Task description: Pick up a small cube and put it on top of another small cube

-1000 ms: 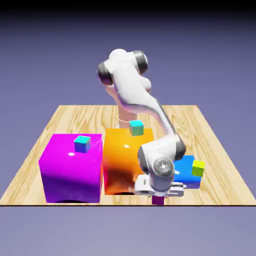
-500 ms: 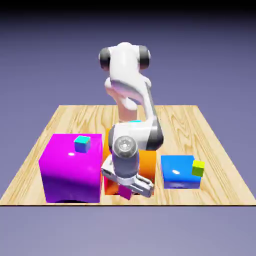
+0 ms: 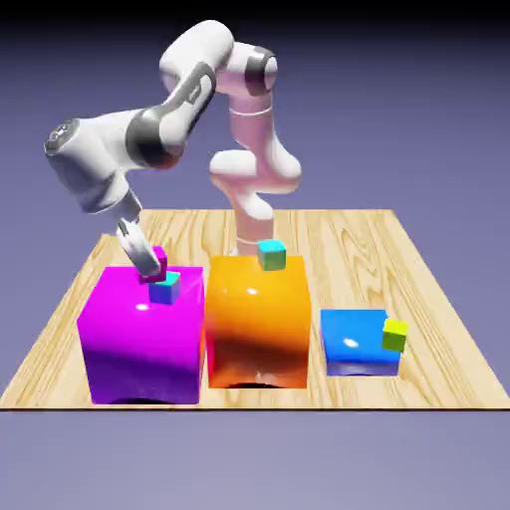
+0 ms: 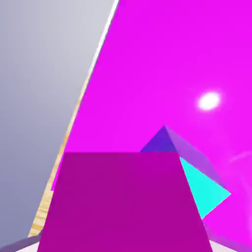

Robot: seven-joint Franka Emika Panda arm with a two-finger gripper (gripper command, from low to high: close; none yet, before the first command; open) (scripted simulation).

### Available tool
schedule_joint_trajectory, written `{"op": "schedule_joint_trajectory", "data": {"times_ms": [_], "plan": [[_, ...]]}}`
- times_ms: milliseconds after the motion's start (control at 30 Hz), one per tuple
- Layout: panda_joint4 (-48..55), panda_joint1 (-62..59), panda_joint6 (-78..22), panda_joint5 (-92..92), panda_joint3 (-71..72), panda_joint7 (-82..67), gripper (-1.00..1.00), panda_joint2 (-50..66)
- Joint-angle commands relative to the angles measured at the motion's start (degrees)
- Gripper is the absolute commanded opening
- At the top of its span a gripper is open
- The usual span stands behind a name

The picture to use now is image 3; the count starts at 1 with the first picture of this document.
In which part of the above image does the large blue box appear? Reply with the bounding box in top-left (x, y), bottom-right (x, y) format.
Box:
top-left (320, 308), bottom-right (402, 378)

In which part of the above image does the small magenta cube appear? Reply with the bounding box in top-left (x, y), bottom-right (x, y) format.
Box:
top-left (137, 245), bottom-right (169, 285)

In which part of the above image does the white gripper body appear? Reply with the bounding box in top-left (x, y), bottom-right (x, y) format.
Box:
top-left (116, 217), bottom-right (162, 279)

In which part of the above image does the large magenta box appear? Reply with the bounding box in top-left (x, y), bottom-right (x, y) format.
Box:
top-left (76, 265), bottom-right (206, 406)

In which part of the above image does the small yellow cube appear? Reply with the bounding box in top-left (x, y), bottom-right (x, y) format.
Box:
top-left (381, 318), bottom-right (410, 354)

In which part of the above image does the small blue cube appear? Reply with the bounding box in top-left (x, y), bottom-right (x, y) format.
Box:
top-left (147, 271), bottom-right (181, 306)

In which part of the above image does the large orange box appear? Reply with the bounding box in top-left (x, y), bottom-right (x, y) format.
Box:
top-left (203, 253), bottom-right (313, 390)

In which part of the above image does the small green cube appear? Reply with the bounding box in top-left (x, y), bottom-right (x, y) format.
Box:
top-left (257, 239), bottom-right (288, 272)

